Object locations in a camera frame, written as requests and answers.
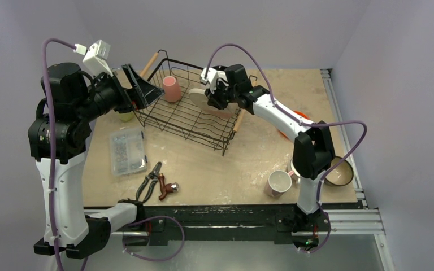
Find dark ceramic bowl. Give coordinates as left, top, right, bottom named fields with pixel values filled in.
left=324, top=160, right=354, bottom=187

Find black base frame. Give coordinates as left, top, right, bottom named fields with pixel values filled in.
left=84, top=203, right=384, bottom=248

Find black wire dish rack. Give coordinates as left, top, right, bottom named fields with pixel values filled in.
left=136, top=50, right=240, bottom=155

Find brown handled tool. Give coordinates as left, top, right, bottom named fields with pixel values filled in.
left=158, top=173, right=180, bottom=201

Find clear plastic screw box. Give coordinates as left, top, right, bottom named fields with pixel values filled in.
left=109, top=127, right=147, bottom=176

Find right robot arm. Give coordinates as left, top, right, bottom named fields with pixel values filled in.
left=200, top=64, right=336, bottom=230

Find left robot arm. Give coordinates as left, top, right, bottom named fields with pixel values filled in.
left=28, top=62, right=164, bottom=259

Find black pliers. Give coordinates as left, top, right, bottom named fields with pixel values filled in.
left=136, top=161, right=162, bottom=203

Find orange plate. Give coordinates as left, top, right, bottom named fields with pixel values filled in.
left=278, top=110, right=309, bottom=139

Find white enamel mug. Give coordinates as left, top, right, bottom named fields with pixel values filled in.
left=287, top=159, right=301, bottom=183

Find purple cable loop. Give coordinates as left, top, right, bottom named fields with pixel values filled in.
left=122, top=215, right=185, bottom=263

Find pink rimmed large plate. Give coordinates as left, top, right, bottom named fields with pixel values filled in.
left=188, top=88, right=238, bottom=119

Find red rimmed plate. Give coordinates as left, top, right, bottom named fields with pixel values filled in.
left=210, top=65, right=227, bottom=71

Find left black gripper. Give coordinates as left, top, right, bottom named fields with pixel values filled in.
left=74, top=62, right=163, bottom=122

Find green mug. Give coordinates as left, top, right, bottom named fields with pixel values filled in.
left=118, top=112, right=135, bottom=123

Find light pink mug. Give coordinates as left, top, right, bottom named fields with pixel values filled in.
left=264, top=170, right=294, bottom=198

